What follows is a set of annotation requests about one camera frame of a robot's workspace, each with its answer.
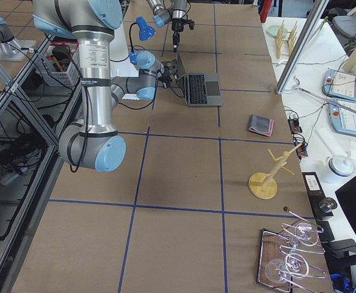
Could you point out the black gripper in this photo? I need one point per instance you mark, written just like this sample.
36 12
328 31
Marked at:
176 26
165 72

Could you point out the grey apple laptop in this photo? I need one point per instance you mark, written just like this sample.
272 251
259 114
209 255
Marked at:
199 89

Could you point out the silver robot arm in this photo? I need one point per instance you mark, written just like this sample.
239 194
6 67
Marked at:
93 141
176 14

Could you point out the green plate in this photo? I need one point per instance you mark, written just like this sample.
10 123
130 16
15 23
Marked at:
275 29

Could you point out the white mesh basket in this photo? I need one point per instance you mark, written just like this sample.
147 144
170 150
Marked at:
56 78

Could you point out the wooden dish rack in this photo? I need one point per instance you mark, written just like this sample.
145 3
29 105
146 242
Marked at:
284 37

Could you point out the folded grey pink cloth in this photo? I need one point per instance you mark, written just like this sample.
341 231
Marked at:
261 125

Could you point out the orange black circuit board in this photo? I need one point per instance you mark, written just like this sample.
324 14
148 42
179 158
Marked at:
294 126

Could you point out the round wooden stand base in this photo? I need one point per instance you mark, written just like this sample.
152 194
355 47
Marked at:
263 185

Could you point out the upper teach pendant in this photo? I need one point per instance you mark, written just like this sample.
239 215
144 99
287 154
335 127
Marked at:
339 84

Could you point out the teach pendant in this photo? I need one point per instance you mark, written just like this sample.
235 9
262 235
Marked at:
342 114
339 84

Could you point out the lower teach pendant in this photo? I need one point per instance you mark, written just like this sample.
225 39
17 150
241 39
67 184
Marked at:
342 114

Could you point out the white enamel pot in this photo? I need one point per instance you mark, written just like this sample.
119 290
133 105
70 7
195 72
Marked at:
336 168

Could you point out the upper clear wine glass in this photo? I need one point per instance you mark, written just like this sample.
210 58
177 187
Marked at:
306 235

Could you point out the clear wine glass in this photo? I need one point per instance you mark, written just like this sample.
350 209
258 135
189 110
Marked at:
306 235
281 271

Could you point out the black framed glass rack tray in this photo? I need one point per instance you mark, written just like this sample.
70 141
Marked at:
275 245

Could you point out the lower clear wine glass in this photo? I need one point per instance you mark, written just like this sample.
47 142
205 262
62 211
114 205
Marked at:
281 271

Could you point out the aluminium frame post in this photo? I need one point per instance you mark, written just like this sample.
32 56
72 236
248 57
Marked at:
302 40

